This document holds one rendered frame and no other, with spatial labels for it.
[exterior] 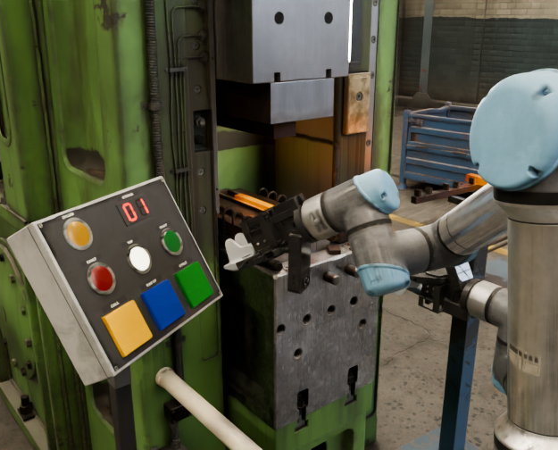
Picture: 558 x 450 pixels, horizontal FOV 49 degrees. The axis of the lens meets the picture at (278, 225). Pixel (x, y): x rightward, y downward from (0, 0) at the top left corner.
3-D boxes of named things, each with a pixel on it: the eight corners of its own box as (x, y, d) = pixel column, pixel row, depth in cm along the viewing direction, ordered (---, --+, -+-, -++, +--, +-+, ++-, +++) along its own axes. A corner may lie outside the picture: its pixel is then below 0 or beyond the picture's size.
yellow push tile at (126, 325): (153, 336, 108) (134, 298, 107) (125, 356, 102) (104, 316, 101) (147, 339, 109) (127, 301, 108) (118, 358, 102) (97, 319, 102)
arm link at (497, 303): (534, 355, 110) (540, 312, 108) (481, 332, 119) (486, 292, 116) (556, 342, 115) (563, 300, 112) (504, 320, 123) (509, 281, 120)
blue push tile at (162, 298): (186, 312, 116) (168, 278, 116) (163, 330, 110) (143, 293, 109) (179, 315, 117) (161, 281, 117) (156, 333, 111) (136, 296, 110)
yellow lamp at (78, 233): (95, 245, 104) (94, 220, 103) (69, 251, 102) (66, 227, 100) (88, 240, 107) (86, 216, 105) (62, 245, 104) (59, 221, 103)
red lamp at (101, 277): (119, 289, 105) (117, 266, 104) (93, 296, 102) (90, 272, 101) (112, 283, 107) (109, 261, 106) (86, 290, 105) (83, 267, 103)
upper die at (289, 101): (333, 116, 155) (334, 78, 152) (270, 124, 143) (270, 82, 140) (237, 99, 186) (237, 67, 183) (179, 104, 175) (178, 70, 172)
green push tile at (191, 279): (215, 293, 125) (197, 260, 124) (194, 307, 119) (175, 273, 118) (208, 295, 126) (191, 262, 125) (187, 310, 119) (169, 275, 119)
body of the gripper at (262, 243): (256, 213, 115) (307, 189, 108) (277, 254, 115) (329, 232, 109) (235, 226, 108) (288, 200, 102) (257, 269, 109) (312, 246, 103)
